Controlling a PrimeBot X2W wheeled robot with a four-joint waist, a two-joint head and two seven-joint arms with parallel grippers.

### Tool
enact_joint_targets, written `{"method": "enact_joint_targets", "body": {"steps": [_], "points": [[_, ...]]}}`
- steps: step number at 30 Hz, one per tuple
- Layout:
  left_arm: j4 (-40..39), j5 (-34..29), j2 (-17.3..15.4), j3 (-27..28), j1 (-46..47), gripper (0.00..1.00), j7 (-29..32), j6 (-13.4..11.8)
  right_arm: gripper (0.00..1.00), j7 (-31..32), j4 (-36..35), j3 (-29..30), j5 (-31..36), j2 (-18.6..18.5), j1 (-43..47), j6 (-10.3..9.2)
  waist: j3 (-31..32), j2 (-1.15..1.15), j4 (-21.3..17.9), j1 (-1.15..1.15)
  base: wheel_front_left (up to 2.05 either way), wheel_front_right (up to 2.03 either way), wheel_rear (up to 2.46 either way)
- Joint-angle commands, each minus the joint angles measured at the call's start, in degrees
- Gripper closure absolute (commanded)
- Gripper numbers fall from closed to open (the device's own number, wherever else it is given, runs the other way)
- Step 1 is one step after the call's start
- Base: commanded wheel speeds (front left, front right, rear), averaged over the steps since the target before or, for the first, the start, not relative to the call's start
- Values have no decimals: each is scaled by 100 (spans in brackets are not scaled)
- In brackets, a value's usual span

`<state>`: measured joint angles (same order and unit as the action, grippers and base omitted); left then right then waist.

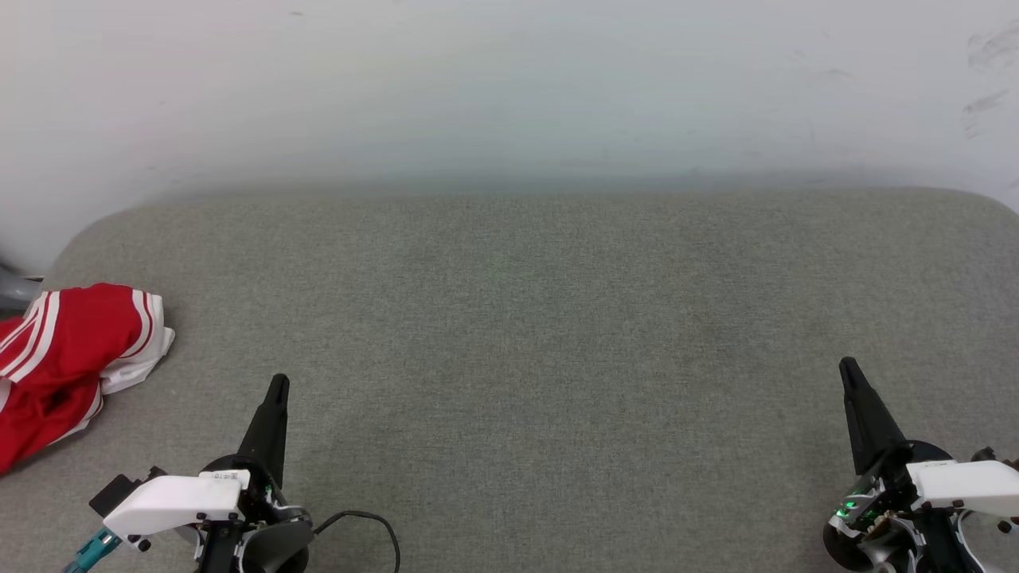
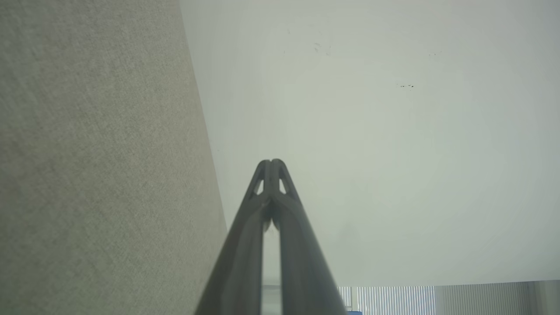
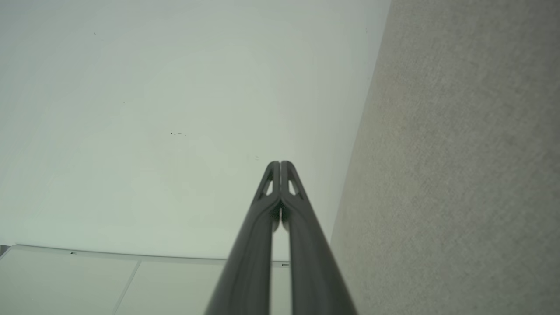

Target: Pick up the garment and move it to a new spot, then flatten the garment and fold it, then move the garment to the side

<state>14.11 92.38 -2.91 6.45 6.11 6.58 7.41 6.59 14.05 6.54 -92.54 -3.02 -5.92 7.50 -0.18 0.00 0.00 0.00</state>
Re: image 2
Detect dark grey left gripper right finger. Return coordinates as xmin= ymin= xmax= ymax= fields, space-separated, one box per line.
xmin=272 ymin=158 xmax=349 ymax=315

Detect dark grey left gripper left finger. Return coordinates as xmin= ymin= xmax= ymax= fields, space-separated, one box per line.
xmin=195 ymin=159 xmax=273 ymax=315

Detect white vertical window blinds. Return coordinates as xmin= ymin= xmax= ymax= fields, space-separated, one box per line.
xmin=338 ymin=280 xmax=560 ymax=315

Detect grey fabric sofa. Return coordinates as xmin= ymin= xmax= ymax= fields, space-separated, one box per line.
xmin=0 ymin=0 xmax=228 ymax=315

